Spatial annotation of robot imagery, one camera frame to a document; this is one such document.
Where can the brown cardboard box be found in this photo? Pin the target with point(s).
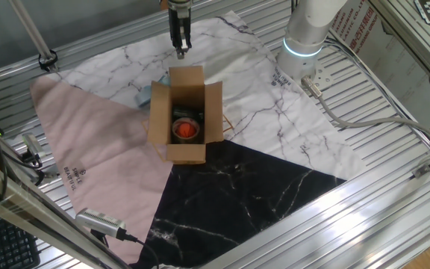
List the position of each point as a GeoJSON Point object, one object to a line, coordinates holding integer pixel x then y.
{"type": "Point", "coordinates": [185, 153]}

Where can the marble pink black cloth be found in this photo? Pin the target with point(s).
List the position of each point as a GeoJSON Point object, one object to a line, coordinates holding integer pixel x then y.
{"type": "Point", "coordinates": [237, 194]}

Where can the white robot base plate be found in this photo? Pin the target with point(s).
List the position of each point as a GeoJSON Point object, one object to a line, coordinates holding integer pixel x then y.
{"type": "Point", "coordinates": [323, 76]}

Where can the black pole clamp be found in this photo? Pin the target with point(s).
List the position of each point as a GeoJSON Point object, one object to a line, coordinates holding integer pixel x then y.
{"type": "Point", "coordinates": [48, 60]}

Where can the black keyboard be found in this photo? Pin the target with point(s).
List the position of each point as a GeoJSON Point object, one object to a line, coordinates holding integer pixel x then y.
{"type": "Point", "coordinates": [9, 246]}

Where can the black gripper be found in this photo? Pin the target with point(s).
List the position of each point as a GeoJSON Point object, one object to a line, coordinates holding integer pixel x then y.
{"type": "Point", "coordinates": [180, 11]}

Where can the grey panel with red print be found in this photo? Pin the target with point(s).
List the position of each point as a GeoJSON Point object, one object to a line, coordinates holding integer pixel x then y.
{"type": "Point", "coordinates": [394, 71]}

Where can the brown cardboard piece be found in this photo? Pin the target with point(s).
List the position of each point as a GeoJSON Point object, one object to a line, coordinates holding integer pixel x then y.
{"type": "Point", "coordinates": [164, 3]}

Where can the silver camera with vents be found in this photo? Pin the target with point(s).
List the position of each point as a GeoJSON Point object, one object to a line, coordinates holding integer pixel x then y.
{"type": "Point", "coordinates": [99, 222]}

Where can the small silver camera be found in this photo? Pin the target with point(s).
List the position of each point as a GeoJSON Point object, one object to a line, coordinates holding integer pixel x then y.
{"type": "Point", "coordinates": [32, 143]}

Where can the aluminium pole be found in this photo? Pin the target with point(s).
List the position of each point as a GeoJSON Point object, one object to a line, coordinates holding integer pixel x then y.
{"type": "Point", "coordinates": [32, 31]}

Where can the light blue gift box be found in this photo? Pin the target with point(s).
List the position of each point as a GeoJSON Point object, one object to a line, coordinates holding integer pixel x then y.
{"type": "Point", "coordinates": [143, 98]}

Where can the brown tape roll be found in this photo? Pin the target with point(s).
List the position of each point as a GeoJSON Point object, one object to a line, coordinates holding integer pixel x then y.
{"type": "Point", "coordinates": [185, 141]}

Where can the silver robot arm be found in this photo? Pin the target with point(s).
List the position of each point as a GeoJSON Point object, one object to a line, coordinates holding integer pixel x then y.
{"type": "Point", "coordinates": [304, 26]}

